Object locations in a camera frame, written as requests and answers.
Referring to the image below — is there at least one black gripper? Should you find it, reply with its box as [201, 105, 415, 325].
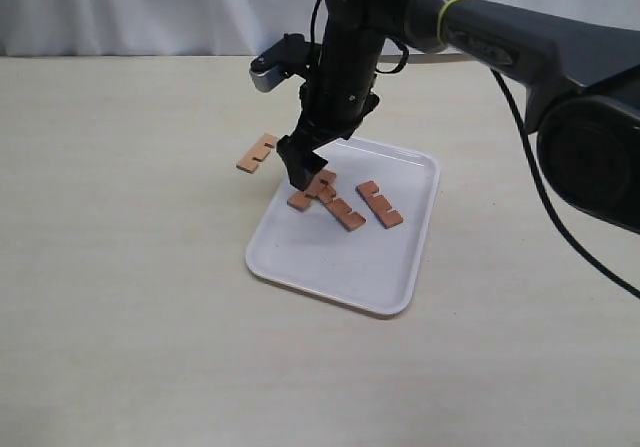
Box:
[276, 0, 408, 190]

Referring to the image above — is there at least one wooden notched piece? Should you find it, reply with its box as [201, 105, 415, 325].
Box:
[356, 180, 404, 229]
[318, 185, 366, 232]
[236, 133, 279, 174]
[287, 169, 337, 212]

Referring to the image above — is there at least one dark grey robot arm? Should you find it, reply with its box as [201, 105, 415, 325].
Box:
[277, 0, 639, 231]

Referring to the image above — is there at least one white rectangular plastic tray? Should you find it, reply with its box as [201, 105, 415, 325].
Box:
[245, 137, 441, 317]

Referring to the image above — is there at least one white backdrop curtain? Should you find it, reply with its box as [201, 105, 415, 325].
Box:
[1, 0, 639, 57]

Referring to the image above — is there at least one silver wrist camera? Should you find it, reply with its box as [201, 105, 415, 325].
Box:
[249, 33, 321, 93]

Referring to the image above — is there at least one black cable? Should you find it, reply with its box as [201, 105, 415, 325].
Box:
[307, 0, 640, 298]

